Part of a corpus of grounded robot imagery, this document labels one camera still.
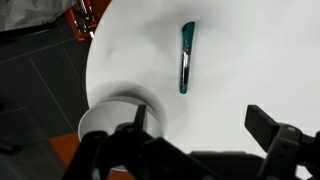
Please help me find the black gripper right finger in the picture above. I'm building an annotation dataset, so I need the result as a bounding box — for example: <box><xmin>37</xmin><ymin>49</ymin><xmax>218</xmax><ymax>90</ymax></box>
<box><xmin>244</xmin><ymin>104</ymin><xmax>320</xmax><ymax>180</ymax></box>

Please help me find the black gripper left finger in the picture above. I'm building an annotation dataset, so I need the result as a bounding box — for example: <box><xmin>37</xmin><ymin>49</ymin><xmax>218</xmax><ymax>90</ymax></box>
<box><xmin>63</xmin><ymin>104</ymin><xmax>214</xmax><ymax>180</ymax></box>

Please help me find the teal silver marker pen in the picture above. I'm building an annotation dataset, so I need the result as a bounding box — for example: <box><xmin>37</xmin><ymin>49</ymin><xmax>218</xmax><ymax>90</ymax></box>
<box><xmin>179</xmin><ymin>21</ymin><xmax>197</xmax><ymax>95</ymax></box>

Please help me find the grey round bowl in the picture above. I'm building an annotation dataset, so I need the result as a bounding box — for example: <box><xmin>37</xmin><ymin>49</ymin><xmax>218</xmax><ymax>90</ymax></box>
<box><xmin>77</xmin><ymin>95</ymin><xmax>165</xmax><ymax>173</ymax></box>

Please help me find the black clamp orange handle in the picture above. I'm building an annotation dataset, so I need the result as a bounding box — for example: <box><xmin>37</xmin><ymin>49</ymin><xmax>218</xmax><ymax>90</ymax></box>
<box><xmin>65</xmin><ymin>0</ymin><xmax>99</xmax><ymax>43</ymax></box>

